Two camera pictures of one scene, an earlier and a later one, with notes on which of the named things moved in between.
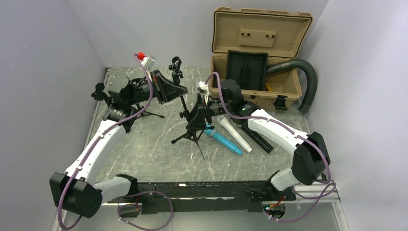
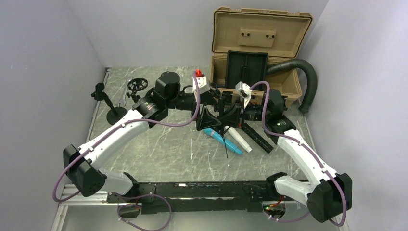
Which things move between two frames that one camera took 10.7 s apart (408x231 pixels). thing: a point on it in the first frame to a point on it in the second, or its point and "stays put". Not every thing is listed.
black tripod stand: [175, 66] to [217, 93]
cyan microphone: [223, 141] stays put
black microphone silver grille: [258, 138] stays put
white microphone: [223, 121] stays put
